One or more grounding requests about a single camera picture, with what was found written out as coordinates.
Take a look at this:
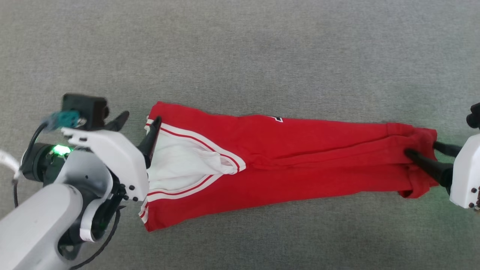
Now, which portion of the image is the teal cable connector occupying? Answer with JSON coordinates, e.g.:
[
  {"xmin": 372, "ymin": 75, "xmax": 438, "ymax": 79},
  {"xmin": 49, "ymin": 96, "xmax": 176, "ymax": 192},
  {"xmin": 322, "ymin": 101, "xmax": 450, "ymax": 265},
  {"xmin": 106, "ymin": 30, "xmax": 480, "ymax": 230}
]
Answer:
[{"xmin": 42, "ymin": 109, "xmax": 81, "ymax": 132}]

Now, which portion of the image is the grey fabric sofa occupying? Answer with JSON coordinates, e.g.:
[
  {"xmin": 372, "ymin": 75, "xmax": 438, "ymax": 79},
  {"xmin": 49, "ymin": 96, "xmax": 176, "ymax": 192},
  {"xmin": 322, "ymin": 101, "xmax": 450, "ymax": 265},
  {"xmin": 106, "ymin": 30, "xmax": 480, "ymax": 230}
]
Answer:
[{"xmin": 0, "ymin": 0, "xmax": 480, "ymax": 270}]

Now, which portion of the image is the black cable with white label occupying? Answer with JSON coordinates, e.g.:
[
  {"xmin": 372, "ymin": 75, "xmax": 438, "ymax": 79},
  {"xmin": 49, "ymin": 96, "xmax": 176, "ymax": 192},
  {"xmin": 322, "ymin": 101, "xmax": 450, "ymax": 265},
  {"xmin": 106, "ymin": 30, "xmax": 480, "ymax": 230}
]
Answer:
[{"xmin": 0, "ymin": 123, "xmax": 50, "ymax": 209}]

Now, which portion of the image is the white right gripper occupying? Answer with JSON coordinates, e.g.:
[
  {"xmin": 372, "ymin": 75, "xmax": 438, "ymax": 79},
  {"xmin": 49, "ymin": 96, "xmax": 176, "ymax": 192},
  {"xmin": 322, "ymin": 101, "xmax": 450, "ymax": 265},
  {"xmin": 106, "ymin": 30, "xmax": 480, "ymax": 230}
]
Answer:
[{"xmin": 404, "ymin": 134, "xmax": 480, "ymax": 211}]

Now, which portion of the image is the red and white shirt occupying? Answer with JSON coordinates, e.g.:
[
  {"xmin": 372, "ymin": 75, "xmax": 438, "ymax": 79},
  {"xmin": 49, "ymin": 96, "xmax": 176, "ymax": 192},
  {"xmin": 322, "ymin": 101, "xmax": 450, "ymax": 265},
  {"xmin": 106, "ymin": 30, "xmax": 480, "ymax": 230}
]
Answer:
[{"xmin": 138, "ymin": 101, "xmax": 439, "ymax": 233}]

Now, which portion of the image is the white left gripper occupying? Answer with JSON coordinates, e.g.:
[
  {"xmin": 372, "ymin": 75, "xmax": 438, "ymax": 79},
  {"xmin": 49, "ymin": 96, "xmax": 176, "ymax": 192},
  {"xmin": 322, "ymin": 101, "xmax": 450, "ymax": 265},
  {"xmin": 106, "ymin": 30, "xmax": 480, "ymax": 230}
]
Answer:
[{"xmin": 61, "ymin": 110, "xmax": 163, "ymax": 202}]

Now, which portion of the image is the thin black looped cable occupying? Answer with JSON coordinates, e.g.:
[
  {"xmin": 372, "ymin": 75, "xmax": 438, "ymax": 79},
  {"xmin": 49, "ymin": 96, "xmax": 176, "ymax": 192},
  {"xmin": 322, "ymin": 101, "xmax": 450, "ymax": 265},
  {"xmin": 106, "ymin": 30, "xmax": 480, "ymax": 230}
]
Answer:
[{"xmin": 69, "ymin": 208, "xmax": 121, "ymax": 270}]

